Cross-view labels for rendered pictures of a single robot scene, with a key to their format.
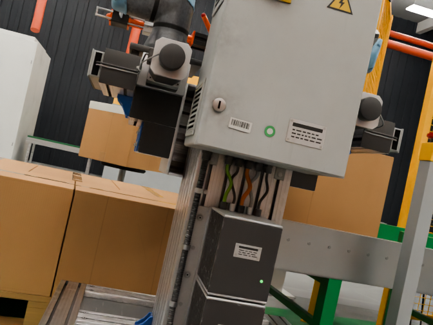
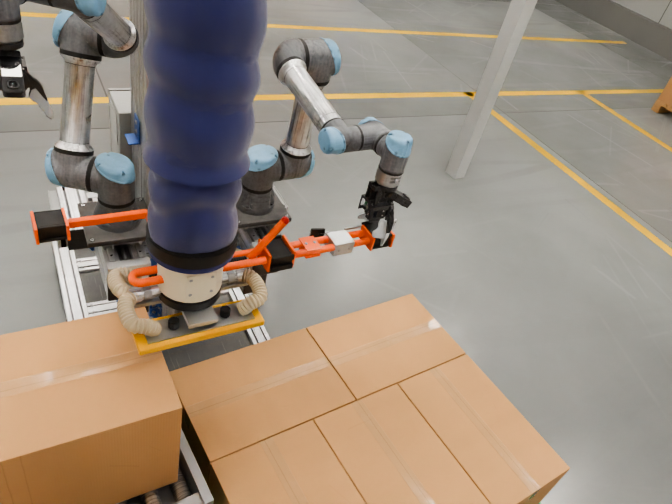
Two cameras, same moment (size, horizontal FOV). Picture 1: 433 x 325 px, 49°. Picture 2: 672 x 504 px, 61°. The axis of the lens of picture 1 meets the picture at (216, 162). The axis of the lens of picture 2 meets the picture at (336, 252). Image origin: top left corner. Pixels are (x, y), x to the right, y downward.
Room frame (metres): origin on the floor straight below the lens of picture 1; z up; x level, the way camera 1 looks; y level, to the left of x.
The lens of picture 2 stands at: (3.26, -0.21, 2.30)
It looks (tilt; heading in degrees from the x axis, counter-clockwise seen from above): 38 degrees down; 154
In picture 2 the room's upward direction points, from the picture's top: 15 degrees clockwise
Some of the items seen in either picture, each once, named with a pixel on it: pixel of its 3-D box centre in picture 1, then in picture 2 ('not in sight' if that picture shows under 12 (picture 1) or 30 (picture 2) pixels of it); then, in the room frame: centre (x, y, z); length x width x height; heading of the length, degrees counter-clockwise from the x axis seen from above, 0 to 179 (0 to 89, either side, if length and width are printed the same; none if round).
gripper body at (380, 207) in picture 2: not in sight; (379, 198); (1.99, 0.50, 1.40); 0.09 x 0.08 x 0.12; 102
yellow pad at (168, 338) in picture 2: not in sight; (199, 320); (2.22, -0.04, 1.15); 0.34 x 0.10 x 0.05; 103
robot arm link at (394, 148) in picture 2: not in sight; (395, 152); (1.99, 0.50, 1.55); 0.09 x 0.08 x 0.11; 16
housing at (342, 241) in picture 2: (151, 29); (339, 243); (2.02, 0.39, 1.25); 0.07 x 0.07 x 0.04; 13
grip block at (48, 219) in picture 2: not in sight; (50, 225); (1.94, -0.41, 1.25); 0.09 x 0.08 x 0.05; 13
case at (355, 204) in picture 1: (304, 184); (56, 423); (2.22, -0.42, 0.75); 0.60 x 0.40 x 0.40; 103
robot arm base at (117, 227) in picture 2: not in sight; (117, 206); (1.63, -0.25, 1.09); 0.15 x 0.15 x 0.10
